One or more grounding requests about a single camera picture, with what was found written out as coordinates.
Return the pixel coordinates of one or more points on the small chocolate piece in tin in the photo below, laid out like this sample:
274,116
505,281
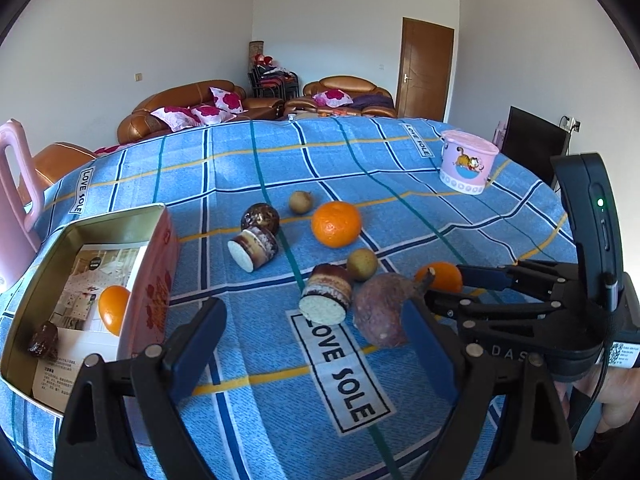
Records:
44,340

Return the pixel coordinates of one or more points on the dark round chocolate ball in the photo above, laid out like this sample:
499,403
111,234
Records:
260,216

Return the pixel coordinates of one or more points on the white red floral cushion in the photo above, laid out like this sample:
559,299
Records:
331,97
172,117
212,114
110,149
227,99

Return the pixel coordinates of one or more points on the purple blanket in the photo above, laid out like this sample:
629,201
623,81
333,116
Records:
374,101

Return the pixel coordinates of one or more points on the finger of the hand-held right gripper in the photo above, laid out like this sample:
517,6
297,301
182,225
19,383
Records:
480,276
460,306

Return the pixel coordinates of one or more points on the black television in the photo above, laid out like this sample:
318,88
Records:
535,142

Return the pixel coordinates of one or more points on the tall woven floor vase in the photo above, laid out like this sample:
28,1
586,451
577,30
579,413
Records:
255,50

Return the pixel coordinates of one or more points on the small tan longan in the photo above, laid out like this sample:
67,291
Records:
301,202
361,265

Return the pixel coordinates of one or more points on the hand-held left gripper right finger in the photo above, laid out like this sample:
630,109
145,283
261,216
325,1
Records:
430,355

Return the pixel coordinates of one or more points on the long brown leather sofa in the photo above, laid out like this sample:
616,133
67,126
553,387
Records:
175,97

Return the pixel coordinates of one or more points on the large orange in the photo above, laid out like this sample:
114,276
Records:
336,224

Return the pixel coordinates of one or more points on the blue checked tablecloth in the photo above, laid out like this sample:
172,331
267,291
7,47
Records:
280,160

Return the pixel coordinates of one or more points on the short brown leather sofa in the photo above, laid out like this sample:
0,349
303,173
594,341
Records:
345,84

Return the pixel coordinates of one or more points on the red plush toy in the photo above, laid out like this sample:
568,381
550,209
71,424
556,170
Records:
262,59

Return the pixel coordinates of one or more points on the brown leather armchair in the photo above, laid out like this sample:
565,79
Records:
60,160

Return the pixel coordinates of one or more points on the person's right hand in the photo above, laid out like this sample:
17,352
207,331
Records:
621,395

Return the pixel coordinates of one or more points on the stacked dark chairs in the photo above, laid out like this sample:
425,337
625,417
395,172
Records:
272,82

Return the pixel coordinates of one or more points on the pink metal tin box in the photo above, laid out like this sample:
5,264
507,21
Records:
155,280

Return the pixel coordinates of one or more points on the pink plastic kettle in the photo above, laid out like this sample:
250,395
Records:
10,200

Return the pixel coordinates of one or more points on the purple sweet potato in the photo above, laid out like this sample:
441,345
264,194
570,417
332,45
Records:
382,310

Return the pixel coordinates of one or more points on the printed paper leaflet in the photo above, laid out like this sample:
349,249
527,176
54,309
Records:
80,280

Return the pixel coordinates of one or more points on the pink cartoon cup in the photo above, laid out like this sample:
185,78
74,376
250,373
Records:
467,167

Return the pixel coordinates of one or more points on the brown wooden door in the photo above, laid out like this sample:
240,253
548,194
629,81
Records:
425,70

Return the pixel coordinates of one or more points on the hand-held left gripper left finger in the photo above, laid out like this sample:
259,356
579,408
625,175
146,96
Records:
197,345

